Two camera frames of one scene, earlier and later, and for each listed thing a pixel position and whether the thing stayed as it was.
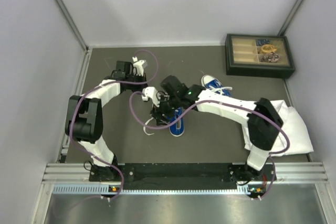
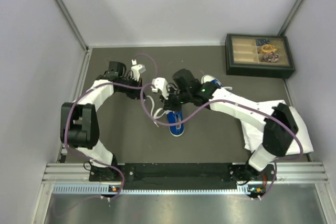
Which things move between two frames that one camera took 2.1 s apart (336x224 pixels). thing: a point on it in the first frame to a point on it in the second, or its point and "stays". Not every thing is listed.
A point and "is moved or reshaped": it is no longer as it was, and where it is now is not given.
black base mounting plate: [180, 174] stays
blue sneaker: [211, 83] stays
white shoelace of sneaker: [148, 120] is moved or reshaped
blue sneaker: [177, 129] stays
